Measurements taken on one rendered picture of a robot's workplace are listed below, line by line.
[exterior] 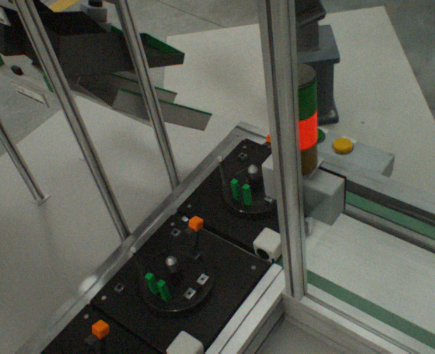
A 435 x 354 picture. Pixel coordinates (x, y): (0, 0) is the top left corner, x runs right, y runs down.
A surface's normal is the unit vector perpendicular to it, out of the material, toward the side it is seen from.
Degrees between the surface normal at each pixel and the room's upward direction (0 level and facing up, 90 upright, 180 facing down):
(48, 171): 0
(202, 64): 0
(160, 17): 0
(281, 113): 90
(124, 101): 90
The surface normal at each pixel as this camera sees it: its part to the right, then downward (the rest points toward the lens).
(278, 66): -0.59, 0.64
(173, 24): -0.14, -0.68
